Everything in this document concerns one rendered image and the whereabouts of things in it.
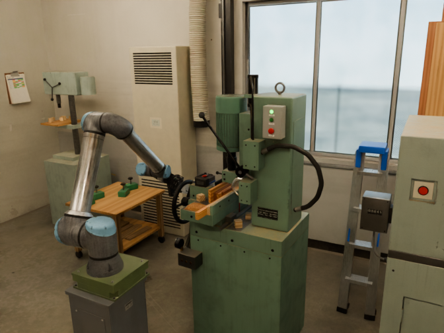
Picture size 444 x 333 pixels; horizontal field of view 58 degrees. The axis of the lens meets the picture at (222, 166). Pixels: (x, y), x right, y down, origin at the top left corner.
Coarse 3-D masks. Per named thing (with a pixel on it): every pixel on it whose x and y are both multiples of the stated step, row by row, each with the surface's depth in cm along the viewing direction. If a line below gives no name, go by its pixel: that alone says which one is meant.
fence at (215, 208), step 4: (228, 196) 225; (232, 196) 229; (236, 196) 234; (224, 200) 222; (228, 200) 226; (232, 200) 230; (216, 204) 214; (220, 204) 218; (224, 204) 222; (228, 204) 226; (212, 208) 211; (216, 208) 215; (220, 208) 219; (212, 212) 212; (216, 212) 215
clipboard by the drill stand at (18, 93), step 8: (16, 72) 421; (8, 80) 415; (16, 80) 423; (24, 80) 432; (8, 88) 416; (16, 88) 423; (24, 88) 431; (8, 96) 418; (16, 96) 422; (24, 96) 431
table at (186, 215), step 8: (192, 200) 244; (208, 200) 235; (224, 208) 223; (232, 208) 231; (184, 216) 222; (192, 216) 219; (208, 216) 213; (216, 216) 216; (224, 216) 224; (208, 224) 215
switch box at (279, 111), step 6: (264, 108) 196; (270, 108) 194; (276, 108) 193; (282, 108) 192; (264, 114) 196; (276, 114) 193; (282, 114) 193; (264, 120) 197; (276, 120) 194; (282, 120) 194; (264, 126) 198; (270, 126) 196; (276, 126) 195; (282, 126) 195; (264, 132) 199; (276, 132) 196; (282, 132) 196; (270, 138) 198; (276, 138) 197; (282, 138) 197
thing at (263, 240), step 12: (240, 216) 236; (192, 228) 232; (204, 228) 227; (216, 228) 223; (228, 228) 221; (240, 228) 220; (252, 228) 220; (264, 228) 220; (300, 228) 228; (216, 240) 225; (228, 240) 221; (240, 240) 217; (252, 240) 213; (264, 240) 209; (276, 240) 205; (288, 240) 212; (264, 252) 211; (276, 252) 207
